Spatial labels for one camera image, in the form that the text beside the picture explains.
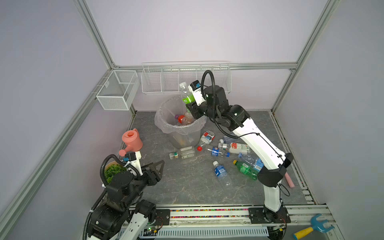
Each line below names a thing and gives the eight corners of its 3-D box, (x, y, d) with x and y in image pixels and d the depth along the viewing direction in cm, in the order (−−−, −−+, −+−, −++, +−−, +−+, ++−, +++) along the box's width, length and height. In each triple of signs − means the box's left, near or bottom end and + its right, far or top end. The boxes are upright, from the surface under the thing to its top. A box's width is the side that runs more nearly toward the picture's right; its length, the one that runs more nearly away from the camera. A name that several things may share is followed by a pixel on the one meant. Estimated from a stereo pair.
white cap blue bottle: (225, 189, 84) (226, 186, 79) (209, 167, 92) (210, 162, 88) (232, 184, 86) (234, 180, 81) (217, 162, 94) (218, 158, 90)
